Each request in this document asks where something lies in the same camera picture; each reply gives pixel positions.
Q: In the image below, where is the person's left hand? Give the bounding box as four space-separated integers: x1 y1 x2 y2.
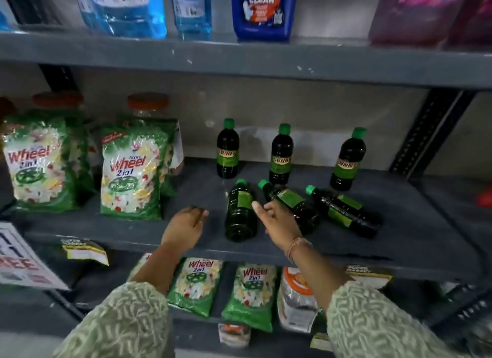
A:
160 206 210 257

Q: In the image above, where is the person's right hand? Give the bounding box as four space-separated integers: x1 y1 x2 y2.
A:
251 200 305 251

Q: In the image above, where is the green plastic bottle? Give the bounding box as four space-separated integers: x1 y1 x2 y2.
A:
224 178 258 243
258 180 320 235
305 184 383 239

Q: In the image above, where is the row of green bottles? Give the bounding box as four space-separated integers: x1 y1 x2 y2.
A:
216 118 368 192

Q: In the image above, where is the grey metal shelf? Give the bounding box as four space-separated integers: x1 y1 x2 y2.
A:
0 157 485 284

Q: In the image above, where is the person's left forearm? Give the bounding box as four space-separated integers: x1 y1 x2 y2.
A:
53 244 193 358

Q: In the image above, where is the person's right forearm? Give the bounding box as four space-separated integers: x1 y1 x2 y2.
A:
286 243 466 358

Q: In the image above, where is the dark blue cleaner bottle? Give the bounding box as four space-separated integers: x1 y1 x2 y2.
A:
230 0 299 44

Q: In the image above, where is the slim blue liquid bottle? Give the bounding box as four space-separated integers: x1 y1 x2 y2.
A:
171 0 213 40

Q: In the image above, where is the large blue liquid bottle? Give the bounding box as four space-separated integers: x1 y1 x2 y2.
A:
87 0 168 39

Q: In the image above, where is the clear jar orange label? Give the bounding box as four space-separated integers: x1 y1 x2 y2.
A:
276 267 320 334

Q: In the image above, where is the yellow white price tag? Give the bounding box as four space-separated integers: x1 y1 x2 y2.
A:
60 236 110 267
345 264 394 290

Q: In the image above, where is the small yellow price tag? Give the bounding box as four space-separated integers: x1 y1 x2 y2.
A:
309 332 334 352

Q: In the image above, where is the white sign red print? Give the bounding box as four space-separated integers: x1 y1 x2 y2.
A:
0 221 70 291

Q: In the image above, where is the black perforated upright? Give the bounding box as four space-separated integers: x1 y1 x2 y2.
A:
0 0 80 94
388 88 478 178

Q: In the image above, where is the grey perforated crossbar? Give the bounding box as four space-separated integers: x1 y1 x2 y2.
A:
421 281 492 332

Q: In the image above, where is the pink packet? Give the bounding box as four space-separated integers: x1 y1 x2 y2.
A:
447 0 492 47
368 0 472 45

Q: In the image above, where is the pink wrist bracelet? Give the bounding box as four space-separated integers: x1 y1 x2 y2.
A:
286 237 314 263

